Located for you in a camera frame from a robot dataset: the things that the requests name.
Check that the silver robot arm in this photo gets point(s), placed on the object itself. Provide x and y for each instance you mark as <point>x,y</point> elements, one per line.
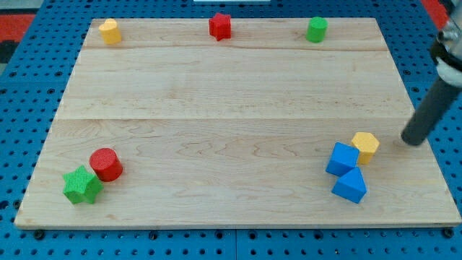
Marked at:
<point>447,53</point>

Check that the wooden board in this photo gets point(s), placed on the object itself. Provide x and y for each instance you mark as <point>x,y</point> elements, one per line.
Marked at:
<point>235,133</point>

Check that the yellow hexagon block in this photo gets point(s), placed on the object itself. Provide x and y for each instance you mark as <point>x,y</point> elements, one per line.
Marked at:
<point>367,144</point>

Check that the red star block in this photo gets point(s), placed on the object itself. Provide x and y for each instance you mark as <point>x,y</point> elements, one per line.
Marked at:
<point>220,26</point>

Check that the blue cube block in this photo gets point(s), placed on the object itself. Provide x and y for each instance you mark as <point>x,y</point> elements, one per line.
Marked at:
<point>343,159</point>

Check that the red cylinder block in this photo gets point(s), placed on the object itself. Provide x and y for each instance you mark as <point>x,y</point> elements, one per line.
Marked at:
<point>106,164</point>

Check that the blue triangle block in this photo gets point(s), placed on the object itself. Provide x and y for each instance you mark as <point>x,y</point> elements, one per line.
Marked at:
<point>351,186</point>

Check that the green cylinder block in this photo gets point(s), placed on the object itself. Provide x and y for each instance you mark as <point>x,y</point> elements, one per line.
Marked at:
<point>316,30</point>

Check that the yellow heart block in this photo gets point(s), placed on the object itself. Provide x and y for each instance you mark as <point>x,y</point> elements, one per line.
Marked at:
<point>110,32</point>

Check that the green star block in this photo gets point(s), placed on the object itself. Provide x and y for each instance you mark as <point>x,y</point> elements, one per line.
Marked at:
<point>81,186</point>

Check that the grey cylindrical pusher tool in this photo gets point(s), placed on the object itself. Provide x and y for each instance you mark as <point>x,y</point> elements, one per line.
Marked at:
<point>437,101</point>

